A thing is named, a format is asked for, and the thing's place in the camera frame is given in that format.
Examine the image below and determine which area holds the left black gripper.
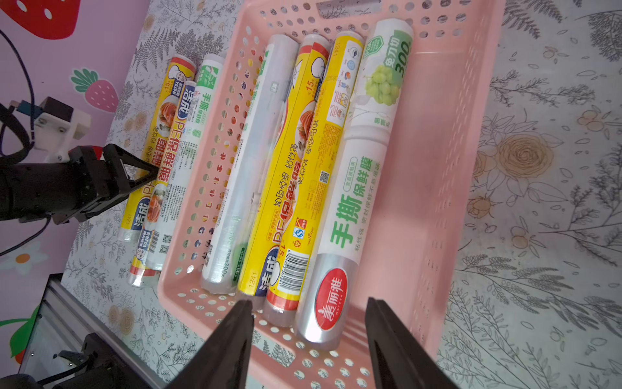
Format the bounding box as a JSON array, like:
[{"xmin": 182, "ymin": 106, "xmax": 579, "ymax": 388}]
[{"xmin": 1, "ymin": 144, "xmax": 159, "ymax": 225}]

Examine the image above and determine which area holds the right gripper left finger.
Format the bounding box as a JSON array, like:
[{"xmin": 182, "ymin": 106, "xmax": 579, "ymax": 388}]
[{"xmin": 168, "ymin": 300, "xmax": 254, "ymax": 389}]

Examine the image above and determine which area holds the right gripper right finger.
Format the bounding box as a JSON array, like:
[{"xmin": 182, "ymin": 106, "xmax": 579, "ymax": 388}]
[{"xmin": 365, "ymin": 298, "xmax": 457, "ymax": 389}]

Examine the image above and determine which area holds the yellow wrap roll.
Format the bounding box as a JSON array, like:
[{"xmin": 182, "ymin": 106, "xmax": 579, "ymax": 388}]
[
  {"xmin": 263, "ymin": 32, "xmax": 364, "ymax": 327},
  {"xmin": 118, "ymin": 55, "xmax": 197, "ymax": 243},
  {"xmin": 128, "ymin": 80, "xmax": 196, "ymax": 288},
  {"xmin": 237, "ymin": 34, "xmax": 330, "ymax": 311}
]

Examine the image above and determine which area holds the white green wrap roll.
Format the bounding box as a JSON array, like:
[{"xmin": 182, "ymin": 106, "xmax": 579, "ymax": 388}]
[{"xmin": 147, "ymin": 53, "xmax": 225, "ymax": 271}]

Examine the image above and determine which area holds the white grape wrap roll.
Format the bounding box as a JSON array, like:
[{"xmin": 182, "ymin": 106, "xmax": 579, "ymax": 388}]
[{"xmin": 294, "ymin": 18, "xmax": 414, "ymax": 350}]

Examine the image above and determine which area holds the pink plastic basket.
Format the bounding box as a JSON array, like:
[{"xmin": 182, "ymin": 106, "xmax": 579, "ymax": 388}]
[{"xmin": 158, "ymin": 1, "xmax": 505, "ymax": 388}]

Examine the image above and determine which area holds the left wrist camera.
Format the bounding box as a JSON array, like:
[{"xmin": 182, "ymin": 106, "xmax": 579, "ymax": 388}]
[{"xmin": 34, "ymin": 97, "xmax": 92, "ymax": 163}]

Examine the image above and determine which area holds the aluminium frame rail front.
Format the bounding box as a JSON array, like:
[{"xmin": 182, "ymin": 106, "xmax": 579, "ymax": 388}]
[{"xmin": 19, "ymin": 275, "xmax": 166, "ymax": 388}]

